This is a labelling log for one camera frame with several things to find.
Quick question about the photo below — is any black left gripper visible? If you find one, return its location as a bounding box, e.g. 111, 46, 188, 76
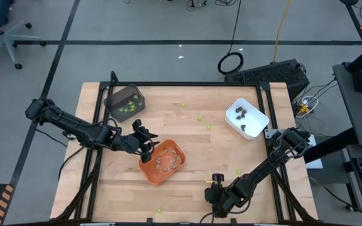
114, 118, 161, 164

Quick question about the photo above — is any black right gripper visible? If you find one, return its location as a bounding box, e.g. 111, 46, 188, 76
204, 173, 243, 219

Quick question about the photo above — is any orange plastic bin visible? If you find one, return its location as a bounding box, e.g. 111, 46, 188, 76
138, 139, 187, 185

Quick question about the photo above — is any dark grey plastic bin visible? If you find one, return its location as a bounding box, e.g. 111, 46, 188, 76
104, 83, 146, 123

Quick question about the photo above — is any white plastic bin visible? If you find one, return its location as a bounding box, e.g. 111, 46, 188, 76
224, 97, 270, 141

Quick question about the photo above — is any white paper sheet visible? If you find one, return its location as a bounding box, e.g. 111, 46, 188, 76
306, 134, 324, 170

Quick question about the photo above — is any black desk crossbar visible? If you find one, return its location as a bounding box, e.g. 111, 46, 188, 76
302, 127, 359, 164

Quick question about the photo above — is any black computer tower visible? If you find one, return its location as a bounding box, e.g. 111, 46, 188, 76
224, 58, 310, 102

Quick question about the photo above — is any grey office chair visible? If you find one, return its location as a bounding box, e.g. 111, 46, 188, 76
0, 0, 47, 70

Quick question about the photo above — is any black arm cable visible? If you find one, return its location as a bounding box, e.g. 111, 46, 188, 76
57, 144, 87, 181

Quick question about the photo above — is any black hanging cable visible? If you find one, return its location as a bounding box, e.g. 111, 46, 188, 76
217, 0, 245, 76

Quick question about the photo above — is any black floor cable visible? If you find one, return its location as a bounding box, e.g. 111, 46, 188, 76
308, 175, 362, 222

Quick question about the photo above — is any white cable coil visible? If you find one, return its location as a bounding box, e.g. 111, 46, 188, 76
295, 95, 319, 119

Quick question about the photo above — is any black cable bundle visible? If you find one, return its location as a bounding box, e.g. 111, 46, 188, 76
185, 0, 239, 8

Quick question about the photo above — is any yellow cable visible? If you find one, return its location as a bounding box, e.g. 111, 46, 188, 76
272, 0, 292, 63

